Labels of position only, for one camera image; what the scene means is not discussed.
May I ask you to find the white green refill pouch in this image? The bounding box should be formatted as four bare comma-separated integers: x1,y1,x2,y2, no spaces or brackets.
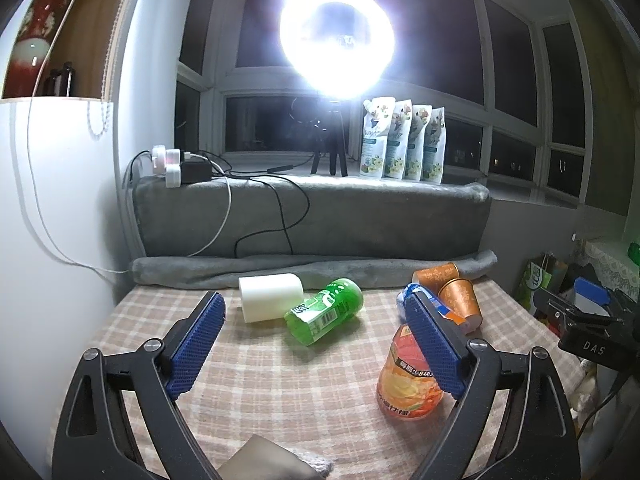
421,106,447,185
359,97,397,179
383,101,414,181
403,104,434,183

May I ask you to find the white cup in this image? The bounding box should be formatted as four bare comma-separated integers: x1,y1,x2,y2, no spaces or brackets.
238,273,305,322

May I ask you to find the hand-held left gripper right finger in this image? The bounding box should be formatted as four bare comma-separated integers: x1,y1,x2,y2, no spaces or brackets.
402,292,582,480

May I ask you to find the red vase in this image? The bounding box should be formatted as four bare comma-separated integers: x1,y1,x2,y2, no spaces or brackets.
9,0,69,99

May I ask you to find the white cable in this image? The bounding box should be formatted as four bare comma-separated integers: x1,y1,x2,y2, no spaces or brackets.
26,0,234,275

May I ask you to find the white power strip with plugs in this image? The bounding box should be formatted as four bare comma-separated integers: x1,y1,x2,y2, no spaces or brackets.
136,145,182,189

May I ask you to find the plaid cloth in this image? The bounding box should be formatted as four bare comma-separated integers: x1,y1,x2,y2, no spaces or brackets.
74,279,587,480

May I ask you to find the blue and white container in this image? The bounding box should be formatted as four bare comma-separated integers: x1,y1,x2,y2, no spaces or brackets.
396,282,469,335

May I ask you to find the wooden shelf niche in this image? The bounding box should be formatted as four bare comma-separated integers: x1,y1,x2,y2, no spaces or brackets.
0,0,137,101

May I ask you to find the white bead cord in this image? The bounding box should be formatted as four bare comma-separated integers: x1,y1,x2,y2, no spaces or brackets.
84,0,139,136

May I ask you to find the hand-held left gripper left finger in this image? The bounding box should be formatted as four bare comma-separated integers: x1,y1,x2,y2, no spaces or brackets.
51,290,228,480

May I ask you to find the grey cloth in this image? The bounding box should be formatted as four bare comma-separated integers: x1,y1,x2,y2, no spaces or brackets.
214,434,335,480

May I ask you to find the window frame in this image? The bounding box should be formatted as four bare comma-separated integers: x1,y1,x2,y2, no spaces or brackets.
175,0,626,221

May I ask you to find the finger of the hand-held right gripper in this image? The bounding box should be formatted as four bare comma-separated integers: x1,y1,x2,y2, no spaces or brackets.
532,276,623,331

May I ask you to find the black charger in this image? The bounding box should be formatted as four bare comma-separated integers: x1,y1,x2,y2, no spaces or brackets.
179,161,214,185

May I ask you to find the orange plastic container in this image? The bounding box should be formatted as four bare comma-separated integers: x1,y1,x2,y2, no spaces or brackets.
377,323,462,421

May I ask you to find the ring light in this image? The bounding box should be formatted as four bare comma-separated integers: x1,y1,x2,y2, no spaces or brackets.
278,0,399,102

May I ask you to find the white crumpled cloth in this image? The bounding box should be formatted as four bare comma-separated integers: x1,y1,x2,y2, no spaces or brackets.
569,359,600,422

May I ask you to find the rolled grey blanket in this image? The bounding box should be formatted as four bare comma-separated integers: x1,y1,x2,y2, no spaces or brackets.
128,248,500,292

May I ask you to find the grey cushion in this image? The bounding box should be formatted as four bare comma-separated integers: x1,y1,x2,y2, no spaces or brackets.
130,174,493,262

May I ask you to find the green plastic container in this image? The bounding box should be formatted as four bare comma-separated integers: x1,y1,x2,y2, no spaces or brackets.
283,278,364,347

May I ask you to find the green paper bag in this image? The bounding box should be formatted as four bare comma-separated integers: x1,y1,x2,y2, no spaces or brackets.
517,254,569,307

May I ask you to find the orange patterned paper cup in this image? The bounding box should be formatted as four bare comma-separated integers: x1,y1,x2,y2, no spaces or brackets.
412,262,460,294
437,278,482,329

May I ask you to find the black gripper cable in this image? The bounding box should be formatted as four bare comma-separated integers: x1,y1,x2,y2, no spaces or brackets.
580,359,632,433

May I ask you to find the white lace cloth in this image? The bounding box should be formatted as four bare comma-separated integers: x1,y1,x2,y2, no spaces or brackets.
581,239,640,292

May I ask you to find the black tripod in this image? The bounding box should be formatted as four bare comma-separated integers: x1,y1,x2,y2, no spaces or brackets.
309,100,350,178

